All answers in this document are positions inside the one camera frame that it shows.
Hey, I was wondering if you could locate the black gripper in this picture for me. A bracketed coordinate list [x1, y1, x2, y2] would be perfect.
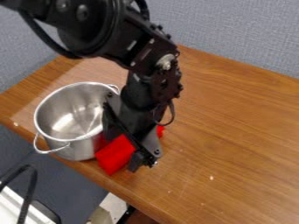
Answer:
[102, 75, 182, 172]

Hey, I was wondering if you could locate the red block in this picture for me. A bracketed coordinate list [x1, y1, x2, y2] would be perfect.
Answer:
[94, 125, 165, 177]

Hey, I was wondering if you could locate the metal pot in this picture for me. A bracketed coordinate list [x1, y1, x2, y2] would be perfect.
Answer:
[31, 81, 119, 161]

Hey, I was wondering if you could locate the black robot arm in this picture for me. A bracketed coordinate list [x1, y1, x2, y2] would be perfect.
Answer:
[0, 0, 182, 172]

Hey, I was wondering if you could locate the white equipment box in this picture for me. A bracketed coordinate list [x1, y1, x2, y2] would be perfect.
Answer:
[0, 186, 61, 224]

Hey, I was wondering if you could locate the white table bracket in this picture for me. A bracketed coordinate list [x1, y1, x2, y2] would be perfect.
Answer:
[85, 192, 134, 224]

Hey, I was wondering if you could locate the black cable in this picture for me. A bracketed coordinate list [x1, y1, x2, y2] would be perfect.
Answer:
[0, 164, 38, 224]

